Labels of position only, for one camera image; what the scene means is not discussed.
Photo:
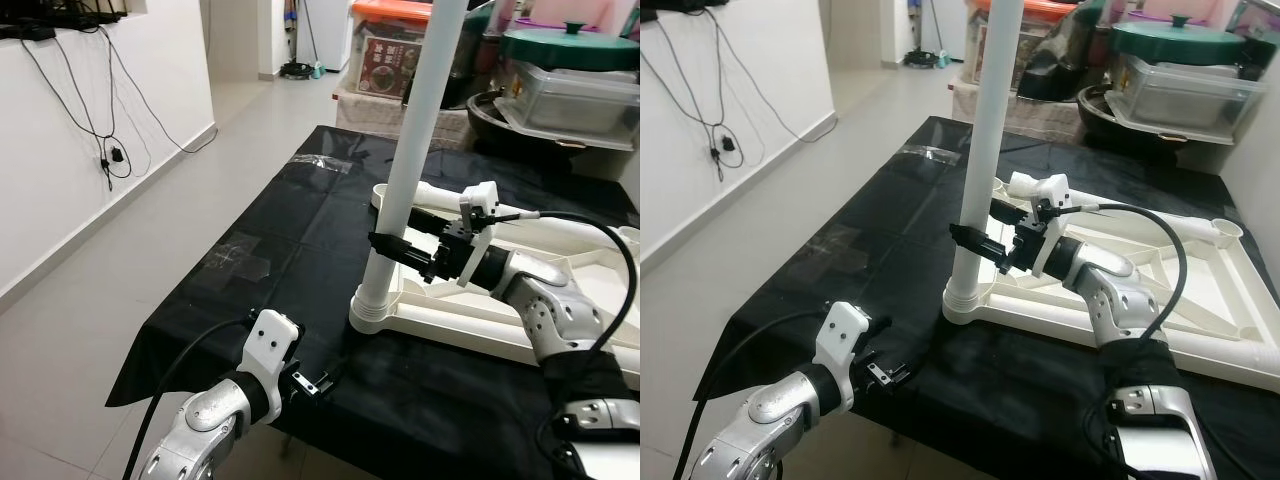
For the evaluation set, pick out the beige cloth covered bench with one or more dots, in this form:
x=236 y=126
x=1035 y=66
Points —
x=1040 y=112
x=365 y=110

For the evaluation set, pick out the black wall shelf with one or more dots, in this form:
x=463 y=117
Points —
x=60 y=15
x=670 y=5

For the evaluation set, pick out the green round pot lid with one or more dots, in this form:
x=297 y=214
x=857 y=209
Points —
x=1180 y=40
x=570 y=50

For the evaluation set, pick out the orange lidded storage box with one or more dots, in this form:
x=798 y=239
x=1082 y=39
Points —
x=1042 y=7
x=385 y=60

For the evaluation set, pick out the white refrigerator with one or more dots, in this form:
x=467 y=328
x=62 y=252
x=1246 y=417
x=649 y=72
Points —
x=945 y=25
x=325 y=30

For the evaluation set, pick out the black tablecloth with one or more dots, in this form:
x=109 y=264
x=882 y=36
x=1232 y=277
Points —
x=900 y=230
x=300 y=230

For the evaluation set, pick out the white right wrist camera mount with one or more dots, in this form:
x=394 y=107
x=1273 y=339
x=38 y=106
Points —
x=482 y=198
x=1055 y=192

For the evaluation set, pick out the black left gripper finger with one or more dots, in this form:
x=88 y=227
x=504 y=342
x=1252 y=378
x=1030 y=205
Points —
x=882 y=324

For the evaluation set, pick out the green printed box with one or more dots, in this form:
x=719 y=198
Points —
x=625 y=15
x=1258 y=20

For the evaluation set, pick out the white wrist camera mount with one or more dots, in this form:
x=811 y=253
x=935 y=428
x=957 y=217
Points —
x=272 y=345
x=842 y=335
x=482 y=198
x=1055 y=192

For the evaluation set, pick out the clear plastic bag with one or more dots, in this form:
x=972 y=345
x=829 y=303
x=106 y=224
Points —
x=930 y=153
x=320 y=163
x=240 y=262
x=850 y=247

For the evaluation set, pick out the black power adapter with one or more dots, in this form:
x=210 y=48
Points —
x=731 y=148
x=117 y=155

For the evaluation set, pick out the clear plastic storage container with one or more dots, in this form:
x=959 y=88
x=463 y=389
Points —
x=580 y=100
x=1180 y=90

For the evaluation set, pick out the black bag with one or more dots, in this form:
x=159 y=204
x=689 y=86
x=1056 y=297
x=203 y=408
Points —
x=478 y=55
x=1050 y=65

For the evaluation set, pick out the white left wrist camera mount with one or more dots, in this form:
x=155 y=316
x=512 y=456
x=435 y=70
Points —
x=842 y=335
x=272 y=345

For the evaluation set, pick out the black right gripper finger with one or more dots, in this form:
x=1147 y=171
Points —
x=1010 y=213
x=437 y=225
x=400 y=250
x=978 y=243

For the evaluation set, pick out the white plastic table top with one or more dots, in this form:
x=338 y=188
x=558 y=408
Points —
x=1190 y=300
x=440 y=300

